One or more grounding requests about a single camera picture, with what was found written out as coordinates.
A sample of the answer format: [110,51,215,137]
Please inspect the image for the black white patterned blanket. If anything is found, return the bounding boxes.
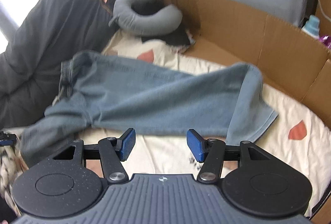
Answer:
[1,128,28,217]

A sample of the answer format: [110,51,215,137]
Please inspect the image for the pink white refill pouch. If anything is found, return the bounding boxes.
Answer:
[319,35,331,50]

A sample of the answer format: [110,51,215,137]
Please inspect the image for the black cloth under neck pillow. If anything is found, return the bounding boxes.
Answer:
[141,24,195,53]

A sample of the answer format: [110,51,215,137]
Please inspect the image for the white power cable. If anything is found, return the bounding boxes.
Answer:
[313,0,331,22]

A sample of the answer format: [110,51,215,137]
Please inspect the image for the grey U-shaped neck pillow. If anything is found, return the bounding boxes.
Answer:
[108,0,183,37]

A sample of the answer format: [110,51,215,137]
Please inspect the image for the white laundry detergent bottle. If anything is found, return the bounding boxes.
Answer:
[301,15,320,39]

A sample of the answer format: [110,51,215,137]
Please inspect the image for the brown cardboard sheet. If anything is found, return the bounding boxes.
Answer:
[164,0,330,125]

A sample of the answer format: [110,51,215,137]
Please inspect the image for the dark grey pillow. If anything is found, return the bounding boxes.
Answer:
[1,0,118,128]

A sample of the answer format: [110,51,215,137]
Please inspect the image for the blue-grey denim pants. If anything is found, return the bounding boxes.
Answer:
[19,49,279,168]

